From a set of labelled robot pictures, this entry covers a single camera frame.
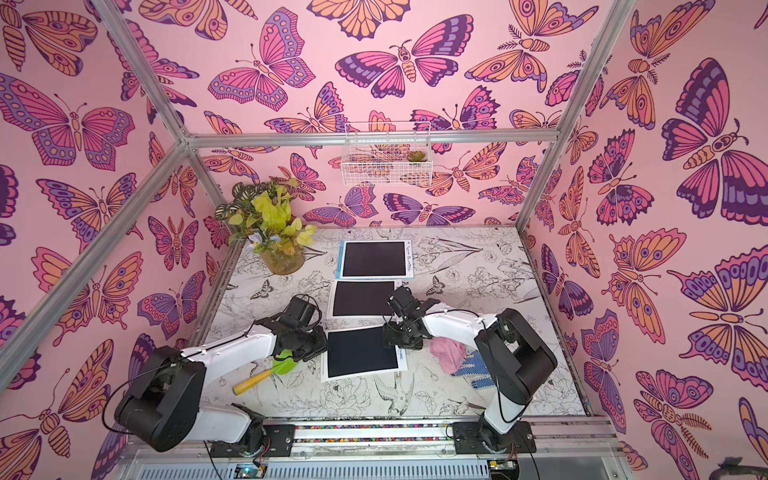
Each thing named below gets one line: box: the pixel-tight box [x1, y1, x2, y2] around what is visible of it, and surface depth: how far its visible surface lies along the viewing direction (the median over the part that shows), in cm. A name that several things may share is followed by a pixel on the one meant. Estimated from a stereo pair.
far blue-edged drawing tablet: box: [336, 240, 415, 280], surface depth 112 cm
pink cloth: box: [429, 336, 467, 375], surface depth 87 cm
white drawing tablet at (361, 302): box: [326, 279, 403, 327], surface depth 102 cm
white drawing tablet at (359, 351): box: [321, 326, 407, 383], surface depth 88 cm
